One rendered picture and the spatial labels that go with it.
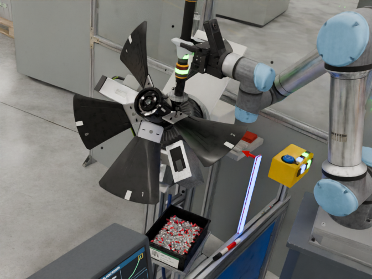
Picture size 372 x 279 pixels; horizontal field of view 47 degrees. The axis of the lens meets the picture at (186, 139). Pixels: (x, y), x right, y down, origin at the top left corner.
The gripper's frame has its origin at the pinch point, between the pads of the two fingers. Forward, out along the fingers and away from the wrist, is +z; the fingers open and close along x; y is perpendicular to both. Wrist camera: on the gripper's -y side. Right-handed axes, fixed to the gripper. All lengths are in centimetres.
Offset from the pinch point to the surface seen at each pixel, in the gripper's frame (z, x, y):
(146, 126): 4.4, -6.8, 33.6
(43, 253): 71, -9, 148
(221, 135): -22.7, 0.6, 27.3
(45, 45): 251, 123, 106
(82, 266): -38, -72, 22
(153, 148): -0.4, -7.9, 40.2
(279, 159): -37, 22, 39
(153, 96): 5.4, -3.6, 22.8
